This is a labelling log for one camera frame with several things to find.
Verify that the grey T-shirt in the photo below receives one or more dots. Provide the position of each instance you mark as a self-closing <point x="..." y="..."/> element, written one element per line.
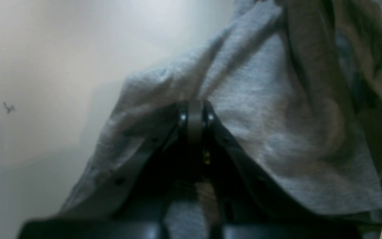
<point x="297" y="82"/>

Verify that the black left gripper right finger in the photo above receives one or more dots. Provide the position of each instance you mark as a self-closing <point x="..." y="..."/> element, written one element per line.
<point x="250" y="203"/>

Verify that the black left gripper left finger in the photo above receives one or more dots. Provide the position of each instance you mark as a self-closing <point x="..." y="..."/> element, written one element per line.
<point x="132" y="202"/>

